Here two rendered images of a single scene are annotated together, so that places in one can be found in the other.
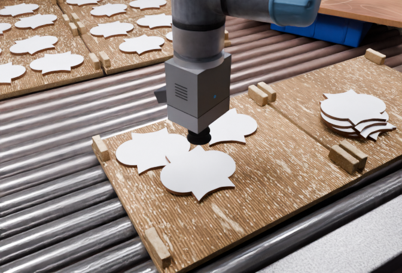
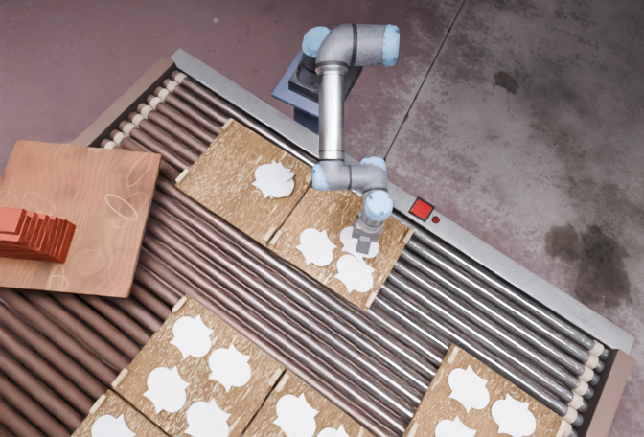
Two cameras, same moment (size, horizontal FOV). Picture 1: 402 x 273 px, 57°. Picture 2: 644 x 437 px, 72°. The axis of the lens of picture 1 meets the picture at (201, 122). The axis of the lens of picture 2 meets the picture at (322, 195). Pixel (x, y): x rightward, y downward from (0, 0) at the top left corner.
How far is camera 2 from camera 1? 142 cm
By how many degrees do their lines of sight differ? 69
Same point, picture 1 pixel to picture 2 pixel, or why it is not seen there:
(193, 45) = not seen: hidden behind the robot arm
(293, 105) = (272, 217)
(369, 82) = (221, 177)
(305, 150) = (314, 200)
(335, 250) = not seen: hidden behind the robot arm
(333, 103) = (274, 191)
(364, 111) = (276, 174)
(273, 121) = (296, 222)
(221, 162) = (348, 234)
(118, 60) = (264, 369)
